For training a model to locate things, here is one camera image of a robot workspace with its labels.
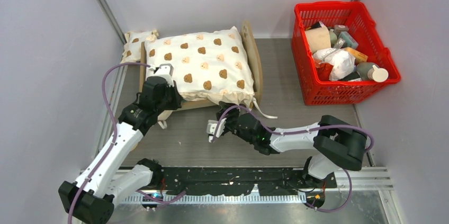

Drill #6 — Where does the aluminium frame rail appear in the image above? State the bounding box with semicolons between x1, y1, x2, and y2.
96;0;126;45

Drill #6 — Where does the white crumpled bag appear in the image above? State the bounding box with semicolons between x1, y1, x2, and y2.
312;48;355;81

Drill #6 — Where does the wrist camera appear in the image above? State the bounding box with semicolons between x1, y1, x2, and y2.
147;64;175;87
206;118;227;142

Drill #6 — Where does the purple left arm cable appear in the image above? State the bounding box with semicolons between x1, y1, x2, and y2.
66;62;186;224

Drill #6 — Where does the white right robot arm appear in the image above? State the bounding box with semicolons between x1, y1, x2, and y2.
206;102;374;187

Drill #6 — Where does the wooden pet bed frame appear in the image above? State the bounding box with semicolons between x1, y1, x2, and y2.
138;20;264;112

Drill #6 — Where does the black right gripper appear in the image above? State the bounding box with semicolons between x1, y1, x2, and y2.
217;101;255;145

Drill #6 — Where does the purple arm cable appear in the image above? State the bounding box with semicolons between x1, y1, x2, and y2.
210;104;375;213
66;62;186;224

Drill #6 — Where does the grey bottle with beige cap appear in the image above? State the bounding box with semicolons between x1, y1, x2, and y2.
356;62;389;83

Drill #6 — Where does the large bear print cushion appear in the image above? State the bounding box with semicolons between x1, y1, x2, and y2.
143;25;256;109

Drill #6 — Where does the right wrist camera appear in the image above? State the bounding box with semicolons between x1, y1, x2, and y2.
206;118;227;142

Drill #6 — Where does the yellow box in basket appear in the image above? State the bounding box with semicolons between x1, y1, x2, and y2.
344;47;368;65

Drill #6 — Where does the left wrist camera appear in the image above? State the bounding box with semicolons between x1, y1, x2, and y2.
147;64;175;87

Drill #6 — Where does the small bear print pillow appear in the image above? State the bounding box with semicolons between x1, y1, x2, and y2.
120;30;159;64

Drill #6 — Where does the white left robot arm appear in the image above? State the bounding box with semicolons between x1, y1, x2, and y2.
58;76;182;223

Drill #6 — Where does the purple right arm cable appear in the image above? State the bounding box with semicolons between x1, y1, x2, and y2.
210;104;375;213

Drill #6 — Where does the teal box in basket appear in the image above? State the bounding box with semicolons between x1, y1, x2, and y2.
338;31;359;49

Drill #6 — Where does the red plastic basket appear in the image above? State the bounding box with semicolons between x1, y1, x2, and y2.
292;1;401;105

